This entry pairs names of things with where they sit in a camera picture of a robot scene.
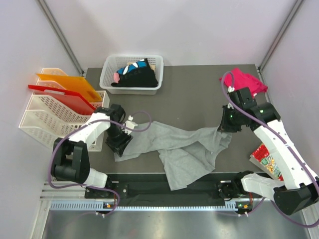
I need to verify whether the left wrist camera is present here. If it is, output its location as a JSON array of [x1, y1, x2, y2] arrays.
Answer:
[[124, 116, 138, 134]]

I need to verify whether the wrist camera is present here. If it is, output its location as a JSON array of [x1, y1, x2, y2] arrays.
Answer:
[[228, 87, 257, 110], [124, 116, 138, 134]]

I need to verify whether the white plastic laundry basket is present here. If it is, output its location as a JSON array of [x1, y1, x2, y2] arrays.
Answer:
[[99, 54, 164, 95]]

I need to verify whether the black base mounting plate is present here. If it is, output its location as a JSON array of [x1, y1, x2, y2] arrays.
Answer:
[[84, 180, 263, 207]]

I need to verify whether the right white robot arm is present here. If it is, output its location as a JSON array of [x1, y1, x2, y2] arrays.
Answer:
[[218, 87, 319, 216]]

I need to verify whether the black t shirt with print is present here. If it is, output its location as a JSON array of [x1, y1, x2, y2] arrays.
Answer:
[[111, 58, 158, 88]]

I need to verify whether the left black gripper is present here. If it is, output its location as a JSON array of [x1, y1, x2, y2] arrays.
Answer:
[[106, 125, 133, 157]]

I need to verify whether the red patterned book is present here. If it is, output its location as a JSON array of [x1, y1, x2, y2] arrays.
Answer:
[[249, 143, 283, 181]]

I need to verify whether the orange plastic folder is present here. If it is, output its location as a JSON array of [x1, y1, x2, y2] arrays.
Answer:
[[36, 73, 102, 103]]

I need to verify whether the red plastic folder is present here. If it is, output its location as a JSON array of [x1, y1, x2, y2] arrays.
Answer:
[[28, 85, 95, 116]]

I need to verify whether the pink folded t shirt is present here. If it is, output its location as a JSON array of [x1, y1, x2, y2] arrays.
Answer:
[[224, 68, 268, 97]]

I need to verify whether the grey t shirt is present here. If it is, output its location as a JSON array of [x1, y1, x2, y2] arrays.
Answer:
[[115, 121, 232, 191]]

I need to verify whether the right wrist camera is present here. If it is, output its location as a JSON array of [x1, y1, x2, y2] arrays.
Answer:
[[228, 87, 257, 110]]

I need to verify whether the grey slotted cable duct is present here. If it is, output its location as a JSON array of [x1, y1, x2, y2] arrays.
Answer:
[[50, 201, 248, 212]]

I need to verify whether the white plastic file organizer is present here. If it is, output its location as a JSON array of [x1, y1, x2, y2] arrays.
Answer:
[[18, 67, 111, 152]]

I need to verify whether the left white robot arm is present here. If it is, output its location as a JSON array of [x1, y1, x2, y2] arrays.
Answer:
[[48, 104, 133, 199]]

